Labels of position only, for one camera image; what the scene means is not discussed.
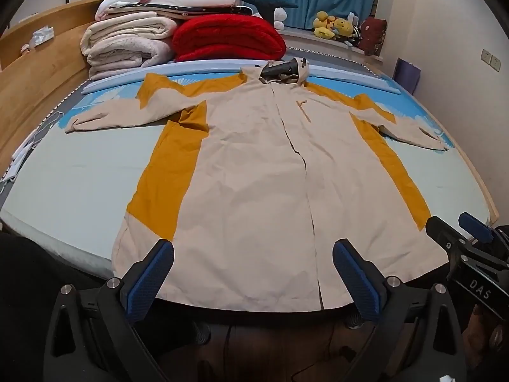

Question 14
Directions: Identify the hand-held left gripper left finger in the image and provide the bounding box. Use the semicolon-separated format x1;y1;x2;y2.
42;239;176;382

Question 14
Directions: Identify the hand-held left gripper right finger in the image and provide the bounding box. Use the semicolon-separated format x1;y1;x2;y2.
332;239;468;382

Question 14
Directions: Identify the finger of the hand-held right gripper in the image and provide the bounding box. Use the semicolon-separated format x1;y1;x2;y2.
458;212;494;244
425;216;474;254

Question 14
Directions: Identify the beige and mustard jacket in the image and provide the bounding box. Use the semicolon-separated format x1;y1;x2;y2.
65;59;452;312

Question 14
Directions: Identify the bed with blue patterned sheet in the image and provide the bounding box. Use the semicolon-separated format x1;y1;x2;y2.
0;48;499;285

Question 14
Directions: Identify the purple bag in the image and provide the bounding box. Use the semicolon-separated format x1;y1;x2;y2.
394;58;421;95

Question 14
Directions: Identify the light blue bolster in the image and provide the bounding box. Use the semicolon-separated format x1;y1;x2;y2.
81;61;402;96

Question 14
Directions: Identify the window ledge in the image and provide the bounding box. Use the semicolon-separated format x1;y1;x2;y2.
284;28;383;65

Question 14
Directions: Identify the wooden headboard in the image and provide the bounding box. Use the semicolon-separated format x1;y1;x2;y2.
0;0;118;176

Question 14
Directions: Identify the cream folded blanket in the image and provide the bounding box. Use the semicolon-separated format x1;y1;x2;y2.
80;16;178;80

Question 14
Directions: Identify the red folded blanket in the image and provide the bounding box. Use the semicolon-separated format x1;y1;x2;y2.
172;13;287;63

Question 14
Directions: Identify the tissue pack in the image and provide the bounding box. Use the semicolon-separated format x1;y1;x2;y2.
30;26;54;46

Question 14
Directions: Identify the dark patterned folded blanket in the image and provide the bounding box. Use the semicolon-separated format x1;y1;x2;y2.
107;3;259;20

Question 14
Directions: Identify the white cable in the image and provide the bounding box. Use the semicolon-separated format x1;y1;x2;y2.
0;111;64;184

